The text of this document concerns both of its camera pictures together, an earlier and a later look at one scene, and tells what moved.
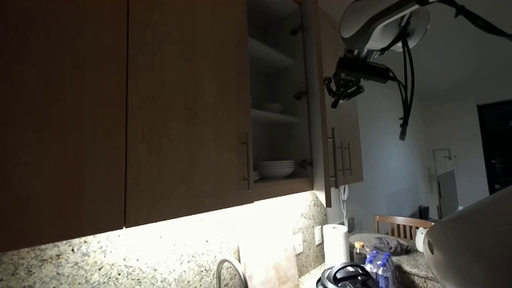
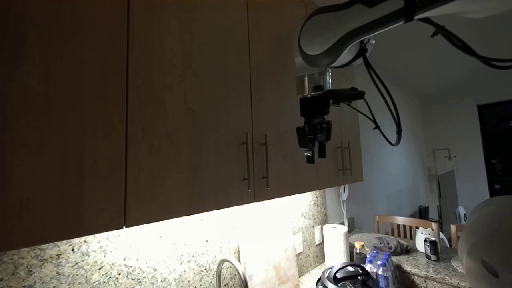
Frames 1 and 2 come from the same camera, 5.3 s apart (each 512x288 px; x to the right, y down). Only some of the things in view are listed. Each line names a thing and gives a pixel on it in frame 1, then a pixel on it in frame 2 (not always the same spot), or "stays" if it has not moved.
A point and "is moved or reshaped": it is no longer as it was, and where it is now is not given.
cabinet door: [62, 118] stays
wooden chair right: [400, 226] stays
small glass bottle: [360, 252] stays
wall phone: [342, 193] stays
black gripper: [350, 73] to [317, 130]
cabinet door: [320, 110] is moved or reshaped
